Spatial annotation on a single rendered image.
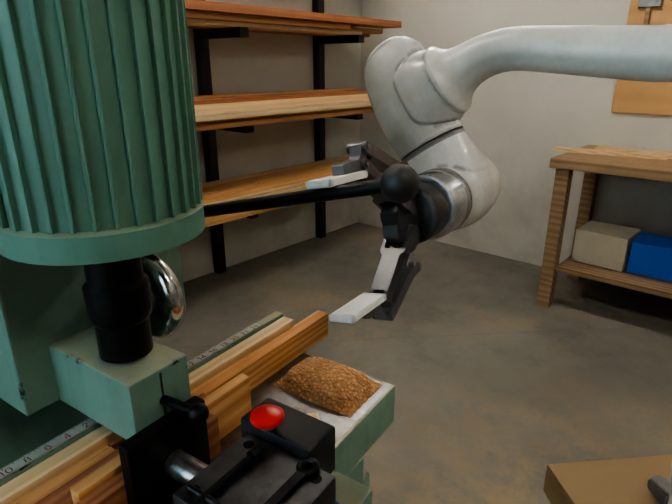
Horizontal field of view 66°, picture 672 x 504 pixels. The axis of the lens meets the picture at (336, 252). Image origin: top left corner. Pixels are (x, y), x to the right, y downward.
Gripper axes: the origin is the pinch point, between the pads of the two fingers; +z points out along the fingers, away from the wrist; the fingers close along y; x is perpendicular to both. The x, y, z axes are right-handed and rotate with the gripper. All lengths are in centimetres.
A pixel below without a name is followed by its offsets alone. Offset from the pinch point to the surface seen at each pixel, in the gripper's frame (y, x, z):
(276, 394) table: -20.7, -16.2, -3.5
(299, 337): -16.9, -18.9, -12.9
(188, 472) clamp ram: -16.3, -8.5, 16.5
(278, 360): -18.3, -19.1, -8.0
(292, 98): 34, -168, -208
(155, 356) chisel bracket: -7.3, -15.0, 12.8
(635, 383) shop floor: -116, 5, -194
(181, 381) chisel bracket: -10.4, -13.3, 11.7
